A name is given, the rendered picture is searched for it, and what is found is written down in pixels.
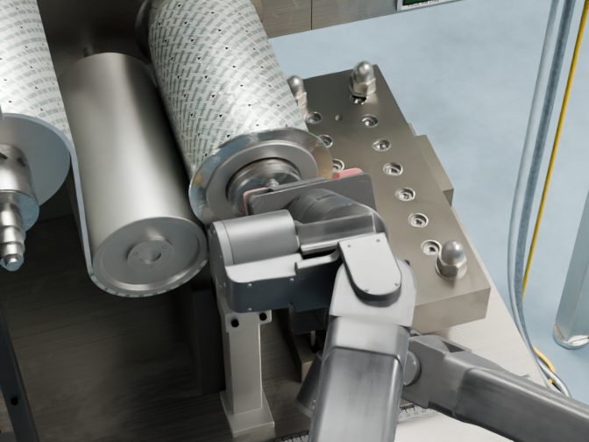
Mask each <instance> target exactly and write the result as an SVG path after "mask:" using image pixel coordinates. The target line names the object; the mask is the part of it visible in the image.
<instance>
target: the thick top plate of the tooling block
mask: <svg viewBox="0 0 589 442"><path fill-rule="evenodd" d="M372 66H373V74H374V76H375V78H376V79H375V84H376V91H375V92H374V94H372V95H371V96H367V97H358V96H354V95H353V94H352V93H351V92H350V91H349V83H350V77H351V73H353V69H348V70H344V71H339V72H335V73H330V74H326V75H318V76H313V77H310V78H305V79H302V81H303V86H304V88H305V91H306V97H307V99H308V103H307V106H306V107H305V108H304V109H303V110H300V113H301V114H302V118H303V120H304V122H305V125H306V126H307V128H308V131H309V132H311V133H313V134H314V135H316V136H317V137H318V138H319V139H320V140H321V141H322V142H323V143H324V144H325V145H326V146H327V147H328V149H329V151H330V155H331V158H332V163H333V170H332V176H331V179H333V177H334V176H335V175H336V174H337V172H339V171H343V170H347V169H352V168H359V169H360V170H362V172H363V173H366V174H369V175H370V176H371V178H372V183H373V193H374V198H375V203H376V208H377V213H378V214H379V215H380V216H381V217H382V219H383V220H384V222H385V224H386V227H387V231H388V243H389V245H390V246H391V249H392V251H393V253H394V256H396V257H398V258H400V259H402V260H404V261H405V262H406V263H407V264H408V265H409V266H410V267H411V268H412V270H413V271H414V273H415V277H416V281H417V289H416V295H415V307H414V314H413V320H412V327H411V330H415V331H416V332H419V333H420V334H424V333H427V332H434V331H438V330H442V329H445V328H449V327H452V326H456V325H460V324H466V323H470V322H473V321H477V320H480V319H484V318H486V312H487V307H488V303H489V297H490V293H491V288H492V287H491V285H490V283H489V281H488V280H487V278H486V275H485V273H484V271H483V269H482V268H481V266H480V264H479V262H478V260H477V258H476V256H475V254H474V252H473V250H472V248H471V246H470V244H469V242H468V240H467V238H466V236H465V234H464V232H463V230H462V229H461V227H460V225H459V223H458V221H457V219H456V217H455V215H454V213H453V211H452V209H451V207H450V205H449V203H448V201H447V199H446V197H445V195H444V193H443V191H442V190H441V188H440V186H439V184H438V182H437V180H436V177H435V176H434V174H433V172H432V170H431V168H430V166H429V163H428V162H427V160H426V158H425V156H424V154H423V152H422V150H421V148H420V147H419V145H418V143H417V141H416V139H415V136H414V134H413V133H412V131H411V129H410V127H409V125H408V122H407V120H406V119H405V117H404V115H403V114H402V112H401V109H400V107H399V105H398V103H397V102H396V100H395V98H394V95H393V93H392V91H391V89H390V88H389V86H388V84H387V81H386V79H385V77H384V76H383V74H382V73H381V71H380V68H379V66H378V64H373V65H372ZM451 239H455V240H458V241H460V242H461V243H462V245H463V246H464V249H465V257H466V259H467V260H466V273H465V275H464V276H463V277H462V278H460V279H458V280H454V281H450V280H445V279H444V278H442V277H440V276H439V275H438V274H437V273H436V270H435V265H436V261H437V255H438V254H439V253H440V252H441V251H442V247H443V245H444V244H445V242H447V241H448V240H451Z"/></svg>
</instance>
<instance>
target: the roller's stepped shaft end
mask: <svg viewBox="0 0 589 442"><path fill-rule="evenodd" d="M24 240H25V227H24V222H23V218H22V214H21V210H20V209H19V208H18V207H17V206H16V205H14V204H11V203H0V263H1V266H2V267H5V268H6V269H7V270H9V271H15V270H17V269H19V268H20V265H22V263H23V262H24V257H23V254H24V252H25V244H24Z"/></svg>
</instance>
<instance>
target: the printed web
mask: <svg viewBox="0 0 589 442"><path fill-rule="evenodd" d="M148 43H149V48H150V53H151V57H152V63H153V71H154V75H155V80H156V85H157V90H158V93H159V96H160V101H161V103H162V106H163V109H164V112H165V114H166V117H167V122H168V124H169V127H170V130H171V133H172V135H173V138H174V143H175V144H176V147H177V150H178V153H179V155H180V158H181V163H182V166H183V168H184V171H185V174H186V176H187V179H188V184H189V186H190V183H191V180H192V177H193V175H194V173H195V171H196V170H197V168H198V167H199V165H200V164H201V163H202V161H203V160H204V159H205V158H206V157H207V156H208V155H209V154H210V153H211V152H212V151H213V150H215V149H216V148H217V147H219V146H220V145H222V144H223V143H224V142H226V141H227V140H229V139H232V138H234V137H236V136H238V135H239V134H242V133H244V132H249V131H251V130H255V129H259V128H264V127H270V126H290V127H295V128H300V129H303V130H305V131H308V128H307V126H306V125H305V122H304V120H303V118H302V114H301V113H300V111H299V108H298V106H297V104H296V102H295V99H294V97H293V94H292V92H291V90H290V88H289V86H288V84H287V80H286V78H285V76H284V74H283V72H282V70H281V68H280V64H279V62H278V60H277V58H276V56H275V53H274V51H273V49H272V46H271V44H270V42H269V39H268V37H267V36H266V32H265V30H264V28H263V25H262V24H261V22H260V19H259V16H258V14H257V12H256V10H255V8H254V6H253V5H252V3H251V2H250V1H249V0H172V1H170V2H169V3H168V4H166V5H165V6H164V7H163V8H162V9H161V11H160V12H159V13H158V14H157V16H156V17H155V19H154V20H153V23H152V25H151V28H150V32H149V36H148ZM0 103H1V106H2V110H3V114H4V117H14V118H24V119H28V120H31V121H34V122H37V123H39V124H42V125H44V126H46V127H47V128H49V129H51V130H52V131H54V132H55V133H56V134H58V135H59V136H60V137H61V139H62V140H63V141H64V142H65V144H66V145H67V148H68V150H69V154H70V165H69V170H68V172H67V177H66V179H65V181H66V184H67V191H68V194H69V198H70V202H71V205H72V209H73V213H74V216H75V222H76V226H77V230H78V233H79V237H80V241H81V244H82V250H83V254H84V258H85V261H86V265H87V269H88V272H89V276H90V278H91V280H92V281H93V282H94V283H95V284H96V285H97V286H98V287H99V288H101V289H103V290H105V291H107V292H109V293H111V294H114V295H117V296H127V297H142V296H154V295H158V294H161V293H164V292H167V291H169V290H171V289H175V288H177V287H179V286H181V285H182V284H183V283H185V282H187V281H189V280H190V279H191V278H193V277H194V276H195V275H196V274H197V273H198V272H199V271H200V270H201V269H202V268H203V267H204V265H205V264H206V263H207V261H208V259H209V241H208V251H207V254H206V257H205V259H204V261H203V263H202V265H201V266H200V267H199V268H198V269H197V270H196V271H195V272H194V273H193V274H192V275H191V276H189V278H188V279H186V280H185V281H183V282H181V283H179V284H178V285H176V286H174V287H172V288H170V289H166V290H163V291H160V292H157V293H152V294H147V295H127V294H122V293H118V292H116V291H113V290H111V289H108V288H106V287H105V286H103V285H102V284H101V283H100V282H99V281H98V280H97V279H96V276H95V274H94V270H93V268H92V263H91V257H90V250H89V238H88V232H87V226H86V219H85V212H84V206H83V200H82V187H81V181H80V175H79V168H78V162H77V156H76V152H75V146H74V143H73V140H72V136H71V132H70V129H69V125H68V122H67V116H66V112H65V109H64V105H63V102H62V99H61V95H60V89H59V85H58V83H57V79H56V75H55V72H54V68H53V63H52V59H51V55H50V52H49V48H48V44H47V42H46V35H45V32H44V28H43V25H42V22H41V18H40V15H39V8H38V5H37V2H36V0H0Z"/></svg>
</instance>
